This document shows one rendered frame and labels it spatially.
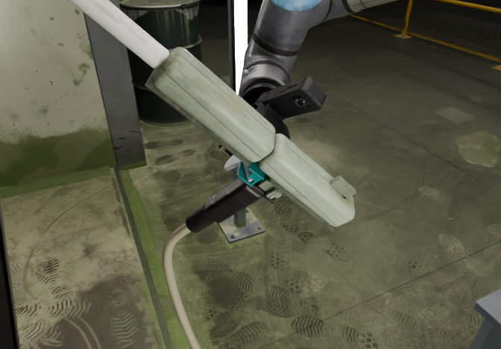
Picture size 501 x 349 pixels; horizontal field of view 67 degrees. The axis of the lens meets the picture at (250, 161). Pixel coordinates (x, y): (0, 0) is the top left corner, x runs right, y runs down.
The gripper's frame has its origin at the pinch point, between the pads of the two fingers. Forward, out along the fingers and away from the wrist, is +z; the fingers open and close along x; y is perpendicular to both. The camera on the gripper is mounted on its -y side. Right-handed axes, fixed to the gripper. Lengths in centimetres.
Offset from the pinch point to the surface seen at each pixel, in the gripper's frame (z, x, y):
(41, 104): -127, 30, 146
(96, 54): -147, 24, 111
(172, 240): -0.5, -1.0, 21.1
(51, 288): -41, -19, 144
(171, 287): 1.5, -8.0, 29.6
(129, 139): -142, -20, 144
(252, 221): -92, -83, 93
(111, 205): -96, -28, 148
